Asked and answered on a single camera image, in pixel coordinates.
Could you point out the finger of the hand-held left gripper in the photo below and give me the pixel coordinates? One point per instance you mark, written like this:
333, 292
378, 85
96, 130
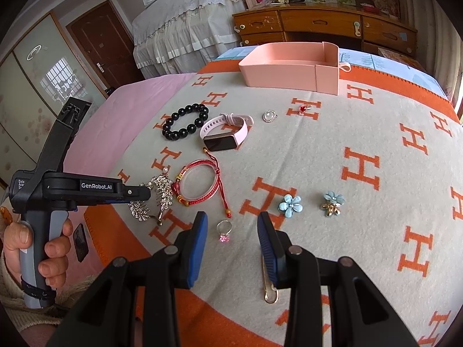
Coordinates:
67, 133

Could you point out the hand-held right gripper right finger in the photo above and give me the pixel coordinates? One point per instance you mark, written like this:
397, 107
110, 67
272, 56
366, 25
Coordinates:
269, 253

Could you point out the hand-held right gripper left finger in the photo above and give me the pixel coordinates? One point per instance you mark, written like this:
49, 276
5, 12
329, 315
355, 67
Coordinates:
197, 249

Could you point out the rhinestone hair comb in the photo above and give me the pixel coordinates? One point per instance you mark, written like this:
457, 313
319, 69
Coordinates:
162, 188

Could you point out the blue flower gold hair clip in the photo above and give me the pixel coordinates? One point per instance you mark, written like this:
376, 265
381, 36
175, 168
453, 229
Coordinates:
333, 198

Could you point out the pearl rhinestone brooch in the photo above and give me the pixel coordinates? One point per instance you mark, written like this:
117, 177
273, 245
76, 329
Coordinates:
269, 116

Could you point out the pink storage box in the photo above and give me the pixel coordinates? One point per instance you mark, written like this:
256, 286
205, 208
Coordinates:
289, 74

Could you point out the person's left forearm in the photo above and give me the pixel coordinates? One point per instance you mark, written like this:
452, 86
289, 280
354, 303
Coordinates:
11, 296

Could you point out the person's left hand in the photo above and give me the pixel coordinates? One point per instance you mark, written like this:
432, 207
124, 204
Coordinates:
54, 249

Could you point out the sliding wardrobe door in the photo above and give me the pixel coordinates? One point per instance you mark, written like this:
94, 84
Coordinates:
36, 90

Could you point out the pink bed sheet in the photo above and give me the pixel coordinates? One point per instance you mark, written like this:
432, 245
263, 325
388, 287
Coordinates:
119, 115

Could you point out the black flat object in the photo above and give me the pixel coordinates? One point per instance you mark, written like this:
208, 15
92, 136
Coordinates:
80, 242

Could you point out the brown door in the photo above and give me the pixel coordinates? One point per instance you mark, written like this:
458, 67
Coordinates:
101, 43

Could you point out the orange printed blanket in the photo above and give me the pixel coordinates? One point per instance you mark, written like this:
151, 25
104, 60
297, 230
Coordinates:
325, 151

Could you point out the white lace cover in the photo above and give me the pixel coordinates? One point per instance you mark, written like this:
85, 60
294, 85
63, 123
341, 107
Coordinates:
181, 25

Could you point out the blue printed sheet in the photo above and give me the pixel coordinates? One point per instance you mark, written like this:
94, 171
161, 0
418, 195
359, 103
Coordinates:
398, 65

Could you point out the orange printed cardboard box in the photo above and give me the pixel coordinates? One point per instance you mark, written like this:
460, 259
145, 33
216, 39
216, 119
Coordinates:
396, 52

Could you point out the wooden dresser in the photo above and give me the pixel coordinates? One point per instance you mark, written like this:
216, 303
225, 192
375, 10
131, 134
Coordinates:
318, 20

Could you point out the white green drawer latch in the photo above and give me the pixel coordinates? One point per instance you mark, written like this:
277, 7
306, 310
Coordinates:
357, 29

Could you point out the small red box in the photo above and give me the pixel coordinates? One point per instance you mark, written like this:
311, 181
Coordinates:
367, 6

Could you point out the beige curtain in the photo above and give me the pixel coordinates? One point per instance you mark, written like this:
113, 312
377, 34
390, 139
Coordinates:
434, 36

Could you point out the floral patterned box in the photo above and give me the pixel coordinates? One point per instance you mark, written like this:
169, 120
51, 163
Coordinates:
385, 1

